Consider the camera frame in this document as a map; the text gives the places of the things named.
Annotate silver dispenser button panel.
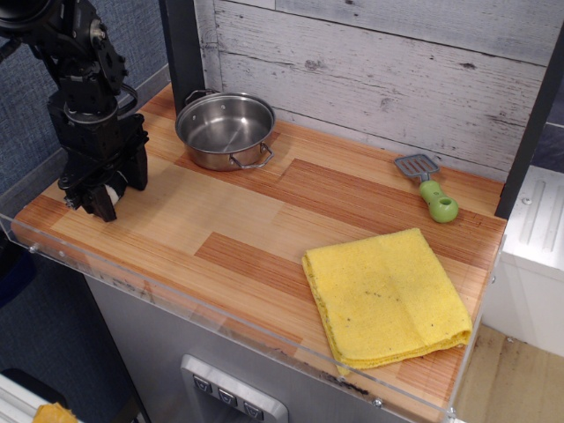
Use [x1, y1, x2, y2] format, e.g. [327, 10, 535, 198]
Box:
[181, 354, 289, 422]

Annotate stainless steel pot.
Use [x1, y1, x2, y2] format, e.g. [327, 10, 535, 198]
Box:
[175, 89, 276, 171]

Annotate dark vertical post left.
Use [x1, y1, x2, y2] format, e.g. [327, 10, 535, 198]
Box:
[159, 0, 205, 113]

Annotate yellow object bottom left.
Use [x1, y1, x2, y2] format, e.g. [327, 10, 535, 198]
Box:
[32, 403, 78, 423]

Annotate yellow folded towel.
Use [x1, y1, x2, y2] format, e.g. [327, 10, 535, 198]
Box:
[301, 228, 472, 375]

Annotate toy sushi roll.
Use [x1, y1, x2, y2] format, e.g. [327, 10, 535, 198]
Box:
[104, 172, 128, 206]

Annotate white aluminium box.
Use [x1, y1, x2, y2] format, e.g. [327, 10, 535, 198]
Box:
[482, 166, 563, 356]

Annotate dark vertical post right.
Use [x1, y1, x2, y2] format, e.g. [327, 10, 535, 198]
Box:
[494, 28, 563, 219]

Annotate green grey toy spatula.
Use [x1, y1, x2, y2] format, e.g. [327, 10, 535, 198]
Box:
[394, 154, 459, 223]

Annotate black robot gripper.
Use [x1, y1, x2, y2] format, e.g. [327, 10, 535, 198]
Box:
[48, 92, 148, 222]

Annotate dark vertical post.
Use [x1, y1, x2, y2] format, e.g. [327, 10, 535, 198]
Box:
[159, 0, 205, 113]
[494, 28, 563, 219]

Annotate clear acrylic guard rail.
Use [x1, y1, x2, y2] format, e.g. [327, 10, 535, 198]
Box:
[0, 63, 508, 423]

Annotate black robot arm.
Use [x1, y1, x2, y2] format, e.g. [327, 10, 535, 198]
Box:
[1, 1, 148, 222]

